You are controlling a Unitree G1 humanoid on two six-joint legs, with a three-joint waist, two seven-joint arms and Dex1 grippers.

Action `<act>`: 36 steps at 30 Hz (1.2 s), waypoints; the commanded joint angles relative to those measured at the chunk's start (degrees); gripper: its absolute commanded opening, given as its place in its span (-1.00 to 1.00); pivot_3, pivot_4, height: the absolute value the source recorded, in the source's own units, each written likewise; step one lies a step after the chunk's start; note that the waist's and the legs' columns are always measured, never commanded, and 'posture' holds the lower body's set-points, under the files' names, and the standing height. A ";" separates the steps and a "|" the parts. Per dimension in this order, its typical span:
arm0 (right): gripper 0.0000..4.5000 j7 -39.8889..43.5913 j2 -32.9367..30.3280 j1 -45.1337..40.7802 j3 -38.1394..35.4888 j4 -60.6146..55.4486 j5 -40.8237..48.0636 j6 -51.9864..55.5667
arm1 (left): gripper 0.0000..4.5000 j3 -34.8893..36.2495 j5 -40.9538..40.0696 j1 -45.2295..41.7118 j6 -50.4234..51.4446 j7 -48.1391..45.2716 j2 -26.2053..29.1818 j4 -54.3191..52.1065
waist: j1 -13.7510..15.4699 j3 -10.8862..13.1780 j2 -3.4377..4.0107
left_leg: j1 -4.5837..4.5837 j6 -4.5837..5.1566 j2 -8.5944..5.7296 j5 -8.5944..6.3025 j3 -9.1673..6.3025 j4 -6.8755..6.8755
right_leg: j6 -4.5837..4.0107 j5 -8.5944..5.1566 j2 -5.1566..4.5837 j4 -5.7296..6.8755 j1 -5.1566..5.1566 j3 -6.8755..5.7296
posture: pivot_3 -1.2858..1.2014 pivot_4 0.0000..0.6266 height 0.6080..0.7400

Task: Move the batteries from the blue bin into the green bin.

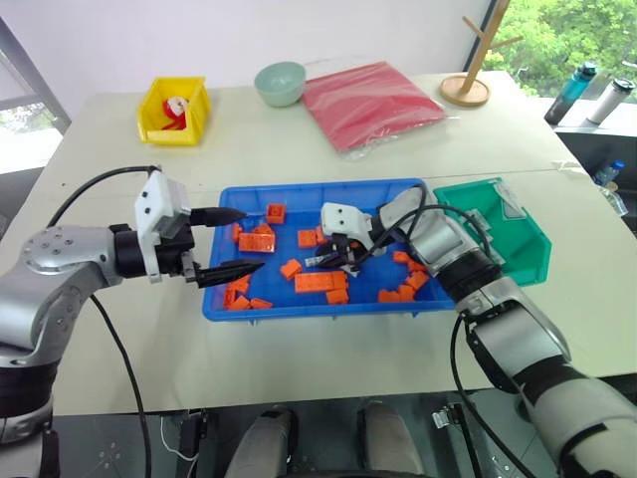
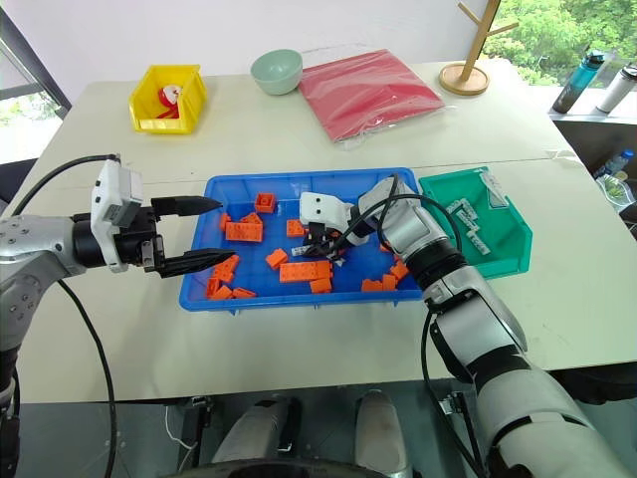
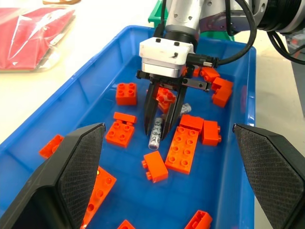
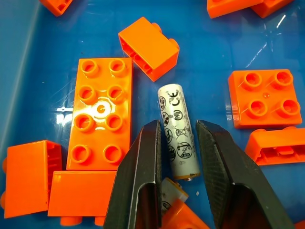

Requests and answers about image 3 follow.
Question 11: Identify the orange long toy brick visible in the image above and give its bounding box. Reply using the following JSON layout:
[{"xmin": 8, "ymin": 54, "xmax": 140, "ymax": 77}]
[
  {"xmin": 80, "ymin": 166, "xmax": 118, "ymax": 229},
  {"xmin": 164, "ymin": 126, "xmax": 200, "ymax": 176}
]

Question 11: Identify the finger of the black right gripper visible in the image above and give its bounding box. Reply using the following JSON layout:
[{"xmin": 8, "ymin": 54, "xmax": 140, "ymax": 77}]
[
  {"xmin": 143, "ymin": 82, "xmax": 161, "ymax": 137},
  {"xmin": 162, "ymin": 86, "xmax": 188, "ymax": 140}
]

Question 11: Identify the red bag in clear plastic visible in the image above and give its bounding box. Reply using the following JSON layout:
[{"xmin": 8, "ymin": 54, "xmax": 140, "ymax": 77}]
[{"xmin": 0, "ymin": 7, "xmax": 77, "ymax": 73}]

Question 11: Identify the brown flat object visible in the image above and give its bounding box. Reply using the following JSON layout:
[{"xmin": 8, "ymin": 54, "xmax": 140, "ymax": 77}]
[{"xmin": 42, "ymin": 0, "xmax": 82, "ymax": 6}]

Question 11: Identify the blue plastic bin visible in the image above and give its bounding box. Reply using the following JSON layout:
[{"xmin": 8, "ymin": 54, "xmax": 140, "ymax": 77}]
[{"xmin": 0, "ymin": 25, "xmax": 258, "ymax": 229}]

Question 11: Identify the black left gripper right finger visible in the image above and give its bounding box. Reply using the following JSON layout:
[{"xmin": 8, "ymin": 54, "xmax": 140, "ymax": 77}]
[{"xmin": 232, "ymin": 123, "xmax": 305, "ymax": 229}]

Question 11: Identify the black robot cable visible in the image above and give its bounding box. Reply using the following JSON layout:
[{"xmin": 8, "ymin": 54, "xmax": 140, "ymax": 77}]
[
  {"xmin": 187, "ymin": 0, "xmax": 258, "ymax": 68},
  {"xmin": 153, "ymin": 0, "xmax": 167, "ymax": 38},
  {"xmin": 266, "ymin": 30, "xmax": 305, "ymax": 64}
]

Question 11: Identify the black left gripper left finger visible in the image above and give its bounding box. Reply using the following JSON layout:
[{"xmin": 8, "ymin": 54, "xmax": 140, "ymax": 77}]
[{"xmin": 0, "ymin": 123, "xmax": 106, "ymax": 229}]

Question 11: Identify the green plastic bin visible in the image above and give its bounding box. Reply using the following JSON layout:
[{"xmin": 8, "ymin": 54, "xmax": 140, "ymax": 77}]
[{"xmin": 147, "ymin": 0, "xmax": 239, "ymax": 43}]

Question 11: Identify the orange square toy brick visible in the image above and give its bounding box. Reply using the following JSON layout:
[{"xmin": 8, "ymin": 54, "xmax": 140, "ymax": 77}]
[
  {"xmin": 155, "ymin": 87, "xmax": 177, "ymax": 114},
  {"xmin": 105, "ymin": 120, "xmax": 135, "ymax": 149},
  {"xmin": 116, "ymin": 82, "xmax": 138, "ymax": 106}
]

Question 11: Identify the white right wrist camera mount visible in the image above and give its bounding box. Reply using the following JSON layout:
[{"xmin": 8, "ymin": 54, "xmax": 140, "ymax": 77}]
[{"xmin": 139, "ymin": 37, "xmax": 195, "ymax": 78}]

